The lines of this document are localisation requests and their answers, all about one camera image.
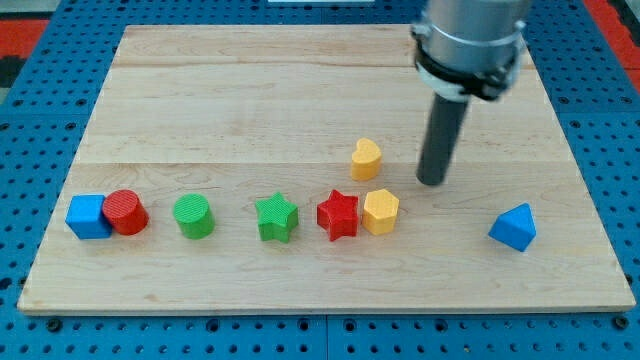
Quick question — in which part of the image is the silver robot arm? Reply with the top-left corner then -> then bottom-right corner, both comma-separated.
411,0 -> 531,103

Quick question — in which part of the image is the red star block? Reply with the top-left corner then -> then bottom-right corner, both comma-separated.
316,189 -> 359,242

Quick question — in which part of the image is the yellow heart block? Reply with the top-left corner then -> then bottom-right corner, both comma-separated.
350,138 -> 382,181

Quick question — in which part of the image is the green star block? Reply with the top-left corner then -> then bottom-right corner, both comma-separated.
255,192 -> 299,243

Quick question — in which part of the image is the yellow hexagon block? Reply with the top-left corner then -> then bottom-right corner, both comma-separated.
362,189 -> 399,235

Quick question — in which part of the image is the wooden board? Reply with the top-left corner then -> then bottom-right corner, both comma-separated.
18,25 -> 636,316

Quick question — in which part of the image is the green cylinder block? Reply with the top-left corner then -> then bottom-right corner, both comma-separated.
173,193 -> 215,240

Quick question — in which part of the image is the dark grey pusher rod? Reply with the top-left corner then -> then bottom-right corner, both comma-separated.
416,95 -> 468,186

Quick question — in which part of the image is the red cylinder block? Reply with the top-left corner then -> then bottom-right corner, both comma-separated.
102,189 -> 149,236

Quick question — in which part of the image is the blue triangular prism block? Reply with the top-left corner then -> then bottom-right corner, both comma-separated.
488,203 -> 537,252

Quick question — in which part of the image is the blue cube block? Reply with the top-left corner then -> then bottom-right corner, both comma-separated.
65,194 -> 112,240

